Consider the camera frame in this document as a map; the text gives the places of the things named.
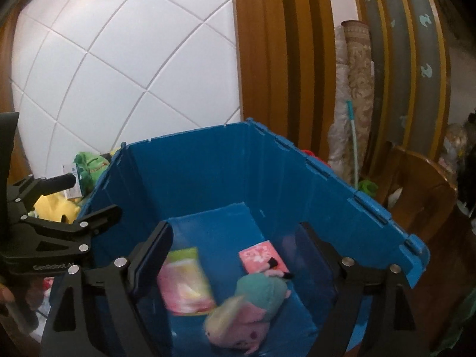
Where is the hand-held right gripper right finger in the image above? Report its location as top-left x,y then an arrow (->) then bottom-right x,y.
295,221 -> 431,357

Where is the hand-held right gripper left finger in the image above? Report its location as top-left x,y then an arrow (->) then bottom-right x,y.
40,221 -> 175,357

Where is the yellow pink wet wipes pack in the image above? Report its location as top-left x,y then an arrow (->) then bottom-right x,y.
156,247 -> 217,317

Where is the white carton box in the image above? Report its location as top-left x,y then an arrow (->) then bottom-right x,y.
62,164 -> 83,199

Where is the pink tissue packet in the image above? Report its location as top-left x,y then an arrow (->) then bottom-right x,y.
239,240 -> 291,275

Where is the wooden slatted partition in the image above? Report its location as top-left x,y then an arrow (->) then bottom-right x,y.
350,0 -> 453,157

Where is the beige patterned rolled carpet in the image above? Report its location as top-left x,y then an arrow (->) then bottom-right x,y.
341,20 -> 375,188

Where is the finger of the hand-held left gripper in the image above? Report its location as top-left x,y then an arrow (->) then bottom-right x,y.
20,204 -> 123,254
8,173 -> 77,204

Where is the clear plastic bag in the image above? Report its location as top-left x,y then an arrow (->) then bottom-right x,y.
442,123 -> 470,173

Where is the pale rolled cloth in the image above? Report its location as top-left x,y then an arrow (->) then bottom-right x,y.
327,26 -> 353,181

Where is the blue plastic crate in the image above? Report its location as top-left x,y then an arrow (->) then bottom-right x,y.
50,118 -> 431,357

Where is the pig plush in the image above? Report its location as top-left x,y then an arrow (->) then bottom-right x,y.
204,262 -> 295,356

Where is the green plush toy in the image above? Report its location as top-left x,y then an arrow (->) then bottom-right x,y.
72,151 -> 113,198

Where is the yellow plush toy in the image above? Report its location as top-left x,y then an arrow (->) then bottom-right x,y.
28,192 -> 81,224

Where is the teal mop handle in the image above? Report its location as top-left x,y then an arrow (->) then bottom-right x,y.
346,100 -> 364,189

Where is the green cloth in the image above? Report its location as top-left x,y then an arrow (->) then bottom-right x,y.
435,305 -> 476,357

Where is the wooden chair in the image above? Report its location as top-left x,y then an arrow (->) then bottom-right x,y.
372,141 -> 460,247

